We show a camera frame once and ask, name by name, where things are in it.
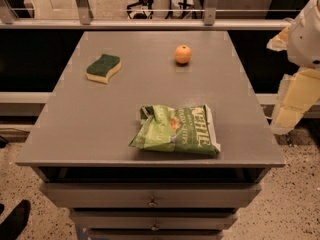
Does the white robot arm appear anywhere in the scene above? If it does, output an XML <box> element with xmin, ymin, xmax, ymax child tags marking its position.
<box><xmin>267</xmin><ymin>0</ymin><xmax>320</xmax><ymax>135</ymax></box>

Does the green chip bag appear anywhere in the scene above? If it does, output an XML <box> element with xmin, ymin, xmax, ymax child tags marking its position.
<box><xmin>130</xmin><ymin>105</ymin><xmax>221</xmax><ymax>156</ymax></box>

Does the orange fruit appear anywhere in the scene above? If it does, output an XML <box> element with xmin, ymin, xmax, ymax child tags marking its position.
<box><xmin>174</xmin><ymin>45</ymin><xmax>192</xmax><ymax>64</ymax></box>

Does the metal guard railing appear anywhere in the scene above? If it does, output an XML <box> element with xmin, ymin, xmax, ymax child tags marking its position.
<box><xmin>0</xmin><ymin>0</ymin><xmax>291</xmax><ymax>31</ymax></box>

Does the grey drawer cabinet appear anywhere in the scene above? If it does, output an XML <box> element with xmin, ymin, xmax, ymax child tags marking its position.
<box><xmin>17</xmin><ymin>31</ymin><xmax>284</xmax><ymax>240</ymax></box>

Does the top grey drawer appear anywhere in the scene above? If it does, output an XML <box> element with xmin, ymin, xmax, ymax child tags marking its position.
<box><xmin>41</xmin><ymin>183</ymin><xmax>261</xmax><ymax>208</ymax></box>

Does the grey drawer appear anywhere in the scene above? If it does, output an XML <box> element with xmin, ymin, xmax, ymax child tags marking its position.
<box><xmin>71</xmin><ymin>209</ymin><xmax>238</xmax><ymax>231</ymax></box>
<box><xmin>89</xmin><ymin>230</ymin><xmax>223</xmax><ymax>240</ymax></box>
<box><xmin>41</xmin><ymin>183</ymin><xmax>261</xmax><ymax>208</ymax></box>

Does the black office chair base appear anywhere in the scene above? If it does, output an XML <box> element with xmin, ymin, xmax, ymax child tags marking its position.
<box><xmin>126</xmin><ymin>0</ymin><xmax>195</xmax><ymax>20</ymax></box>

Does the green yellow sponge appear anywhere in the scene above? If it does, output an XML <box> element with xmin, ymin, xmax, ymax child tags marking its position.
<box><xmin>86</xmin><ymin>54</ymin><xmax>121</xmax><ymax>84</ymax></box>

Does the bottom grey drawer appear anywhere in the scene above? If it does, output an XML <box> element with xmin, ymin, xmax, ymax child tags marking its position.
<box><xmin>89</xmin><ymin>230</ymin><xmax>223</xmax><ymax>240</ymax></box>

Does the middle grey drawer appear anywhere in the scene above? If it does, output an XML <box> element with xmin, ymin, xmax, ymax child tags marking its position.
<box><xmin>71</xmin><ymin>209</ymin><xmax>238</xmax><ymax>231</ymax></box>

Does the black shoe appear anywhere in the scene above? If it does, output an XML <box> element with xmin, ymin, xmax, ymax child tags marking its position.
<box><xmin>0</xmin><ymin>200</ymin><xmax>31</xmax><ymax>240</ymax></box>

